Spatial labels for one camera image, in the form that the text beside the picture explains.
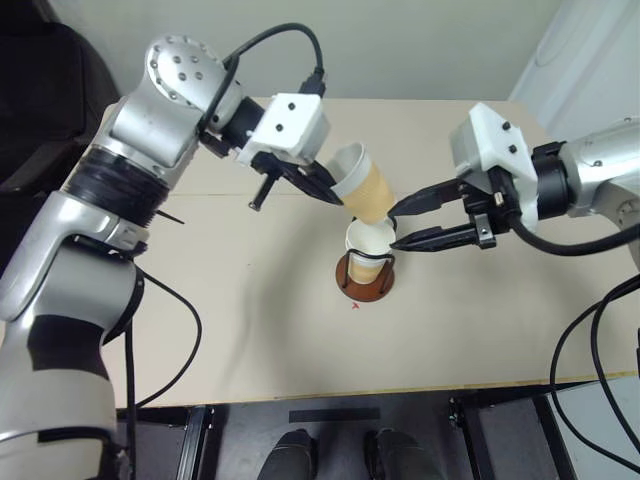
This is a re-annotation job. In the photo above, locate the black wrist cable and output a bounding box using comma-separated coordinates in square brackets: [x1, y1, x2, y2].
[199, 22, 329, 147]
[506, 194, 634, 257]

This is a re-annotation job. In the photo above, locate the tan and white paper cup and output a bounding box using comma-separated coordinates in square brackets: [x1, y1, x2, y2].
[345, 218, 398, 262]
[326, 141, 399, 227]
[347, 249, 387, 285]

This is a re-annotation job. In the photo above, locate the black hanging cable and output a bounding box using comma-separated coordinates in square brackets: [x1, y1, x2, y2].
[548, 271, 640, 451]
[590, 294, 640, 480]

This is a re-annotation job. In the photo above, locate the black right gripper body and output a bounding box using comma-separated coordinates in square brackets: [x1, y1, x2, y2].
[456, 166, 526, 251]

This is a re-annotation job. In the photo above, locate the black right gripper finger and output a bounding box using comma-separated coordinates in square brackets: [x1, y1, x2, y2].
[389, 222, 482, 253]
[386, 180, 469, 219]

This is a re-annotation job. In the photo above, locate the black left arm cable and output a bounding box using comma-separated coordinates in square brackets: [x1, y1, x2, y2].
[121, 269, 204, 480]

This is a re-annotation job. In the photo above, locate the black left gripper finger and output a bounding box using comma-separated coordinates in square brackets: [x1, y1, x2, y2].
[286, 166, 347, 208]
[309, 159, 339, 186]

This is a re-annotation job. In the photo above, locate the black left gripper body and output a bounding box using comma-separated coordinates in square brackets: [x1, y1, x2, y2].
[247, 149, 302, 212]

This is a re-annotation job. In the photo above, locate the black tape strip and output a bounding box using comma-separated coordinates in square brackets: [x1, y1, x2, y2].
[287, 407, 382, 424]

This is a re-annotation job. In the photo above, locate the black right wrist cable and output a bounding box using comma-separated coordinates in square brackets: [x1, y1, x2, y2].
[506, 194, 634, 257]

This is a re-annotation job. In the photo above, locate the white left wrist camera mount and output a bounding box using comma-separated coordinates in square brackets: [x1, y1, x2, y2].
[234, 91, 332, 169]

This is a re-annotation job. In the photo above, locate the dark rounded shape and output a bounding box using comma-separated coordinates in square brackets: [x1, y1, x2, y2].
[256, 428, 319, 480]
[362, 427, 434, 480]

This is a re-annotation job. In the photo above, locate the black chair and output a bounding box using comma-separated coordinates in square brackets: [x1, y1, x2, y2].
[0, 18, 122, 237]

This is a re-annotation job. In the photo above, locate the black table frame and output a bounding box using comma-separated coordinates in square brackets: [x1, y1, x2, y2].
[116, 381, 602, 480]

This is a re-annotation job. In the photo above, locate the cup holder with paper cup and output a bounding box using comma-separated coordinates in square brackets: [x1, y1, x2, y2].
[334, 211, 400, 304]

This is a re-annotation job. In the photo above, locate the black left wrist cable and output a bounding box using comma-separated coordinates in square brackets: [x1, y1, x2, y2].
[199, 22, 329, 147]

